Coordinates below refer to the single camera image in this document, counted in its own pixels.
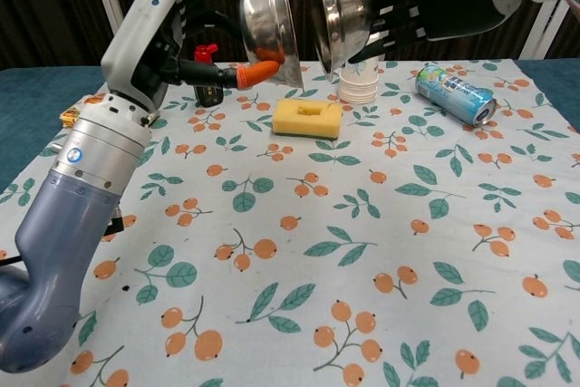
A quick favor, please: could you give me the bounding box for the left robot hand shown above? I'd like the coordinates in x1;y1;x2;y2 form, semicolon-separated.
100;0;280;119

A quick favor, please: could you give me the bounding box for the black bottle red cap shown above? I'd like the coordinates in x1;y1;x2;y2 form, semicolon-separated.
193;42;226;108

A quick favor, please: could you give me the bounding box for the metal bowl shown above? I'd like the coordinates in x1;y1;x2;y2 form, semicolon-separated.
238;0;305;90
302;0;375;82

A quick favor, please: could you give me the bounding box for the floral tablecloth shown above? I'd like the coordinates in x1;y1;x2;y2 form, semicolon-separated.
0;59;580;387

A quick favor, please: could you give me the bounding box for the yellow snack box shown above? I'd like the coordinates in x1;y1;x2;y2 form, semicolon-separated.
61;92;108;128

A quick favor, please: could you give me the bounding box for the stack of paper cups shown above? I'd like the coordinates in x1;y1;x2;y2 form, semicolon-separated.
337;54;381;105

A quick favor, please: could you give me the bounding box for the blue drink can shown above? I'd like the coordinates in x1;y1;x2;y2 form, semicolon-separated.
415;63;498;128

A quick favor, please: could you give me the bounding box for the yellow sponge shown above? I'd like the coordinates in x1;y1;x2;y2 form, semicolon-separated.
271;97;344;141

